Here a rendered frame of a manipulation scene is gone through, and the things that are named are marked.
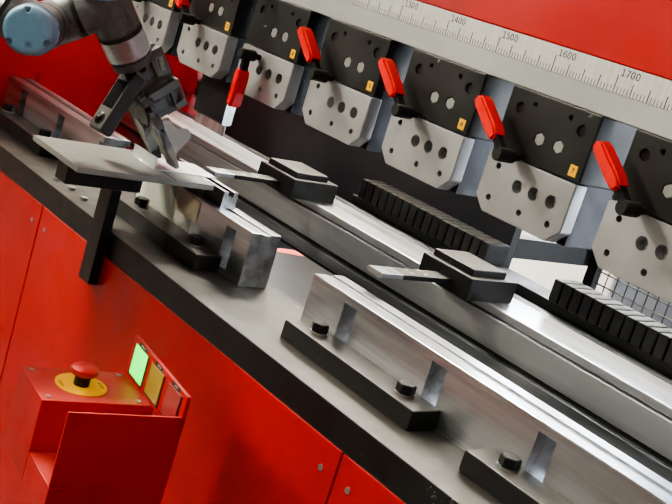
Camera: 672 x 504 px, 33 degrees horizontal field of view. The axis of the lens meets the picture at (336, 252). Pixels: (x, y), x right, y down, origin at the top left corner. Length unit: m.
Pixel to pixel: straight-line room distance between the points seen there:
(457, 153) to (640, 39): 0.30
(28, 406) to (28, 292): 0.72
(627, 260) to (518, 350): 0.49
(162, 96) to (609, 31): 0.85
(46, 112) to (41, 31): 0.82
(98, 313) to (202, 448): 0.39
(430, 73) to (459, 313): 0.46
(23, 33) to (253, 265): 0.52
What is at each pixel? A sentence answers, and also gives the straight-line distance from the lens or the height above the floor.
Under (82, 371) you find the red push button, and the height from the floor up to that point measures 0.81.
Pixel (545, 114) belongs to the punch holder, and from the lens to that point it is 1.44.
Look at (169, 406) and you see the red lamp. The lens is 1.54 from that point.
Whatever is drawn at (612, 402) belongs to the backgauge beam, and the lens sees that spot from 1.69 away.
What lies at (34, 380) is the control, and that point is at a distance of 1.59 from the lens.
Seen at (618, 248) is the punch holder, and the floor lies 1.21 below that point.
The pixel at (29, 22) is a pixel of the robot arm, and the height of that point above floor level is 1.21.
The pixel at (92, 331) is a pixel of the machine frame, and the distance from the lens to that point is 2.05.
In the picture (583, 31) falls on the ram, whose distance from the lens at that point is 1.43.
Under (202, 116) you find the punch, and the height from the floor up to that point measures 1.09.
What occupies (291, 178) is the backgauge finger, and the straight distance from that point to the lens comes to 2.16.
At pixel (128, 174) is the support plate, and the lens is 1.91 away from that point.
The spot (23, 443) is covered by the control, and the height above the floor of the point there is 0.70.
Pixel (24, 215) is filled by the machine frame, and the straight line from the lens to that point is 2.33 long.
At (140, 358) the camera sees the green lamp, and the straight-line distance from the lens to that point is 1.64.
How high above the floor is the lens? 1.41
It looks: 13 degrees down
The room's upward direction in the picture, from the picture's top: 17 degrees clockwise
